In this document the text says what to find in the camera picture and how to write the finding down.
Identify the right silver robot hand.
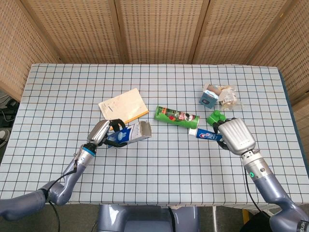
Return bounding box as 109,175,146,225
212,117,256,156

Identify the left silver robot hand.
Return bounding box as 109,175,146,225
86,118,127,149

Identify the blue white toothpaste tube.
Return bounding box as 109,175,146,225
188,127,224,142

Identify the blue white toothpaste box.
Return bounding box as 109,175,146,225
106,120,152,149

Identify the green toy building block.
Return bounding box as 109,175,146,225
206,110,226,126

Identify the cream notebook with yellow spine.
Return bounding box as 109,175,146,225
98,88,149,124

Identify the clear bag of snacks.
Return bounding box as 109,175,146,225
218,85,242,111

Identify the small light blue carton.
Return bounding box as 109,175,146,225
199,84,222,109

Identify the green chips can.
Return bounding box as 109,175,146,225
154,105,200,131

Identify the blue checkered tablecloth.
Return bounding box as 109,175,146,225
0,63,307,207

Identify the black round object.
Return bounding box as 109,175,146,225
241,211,275,232

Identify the grey-blue robot torso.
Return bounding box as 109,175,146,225
96,204,201,232

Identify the woven bamboo folding screen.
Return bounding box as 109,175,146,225
0,0,309,145

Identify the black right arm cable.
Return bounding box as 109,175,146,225
244,168,265,215

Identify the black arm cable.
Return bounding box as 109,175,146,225
47,159,79,232
244,168,265,215

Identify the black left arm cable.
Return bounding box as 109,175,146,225
47,159,79,232

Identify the black torso cable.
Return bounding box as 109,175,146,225
168,206,176,232

